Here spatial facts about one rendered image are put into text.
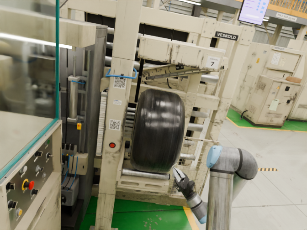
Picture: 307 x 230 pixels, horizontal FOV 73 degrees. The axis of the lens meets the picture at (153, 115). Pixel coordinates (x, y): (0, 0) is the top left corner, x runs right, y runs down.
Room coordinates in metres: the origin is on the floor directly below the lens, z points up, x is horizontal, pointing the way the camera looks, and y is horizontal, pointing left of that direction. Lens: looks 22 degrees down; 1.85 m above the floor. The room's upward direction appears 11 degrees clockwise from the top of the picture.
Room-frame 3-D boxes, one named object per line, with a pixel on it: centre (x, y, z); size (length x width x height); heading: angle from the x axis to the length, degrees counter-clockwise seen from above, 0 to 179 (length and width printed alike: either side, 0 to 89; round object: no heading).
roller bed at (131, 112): (1.71, 0.25, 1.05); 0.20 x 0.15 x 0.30; 96
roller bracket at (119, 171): (1.33, 0.17, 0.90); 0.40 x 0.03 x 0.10; 6
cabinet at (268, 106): (5.45, -2.96, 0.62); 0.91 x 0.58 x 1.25; 106
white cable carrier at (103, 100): (1.27, 0.33, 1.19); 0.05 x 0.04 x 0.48; 6
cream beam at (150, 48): (1.66, -0.10, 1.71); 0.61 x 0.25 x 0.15; 96
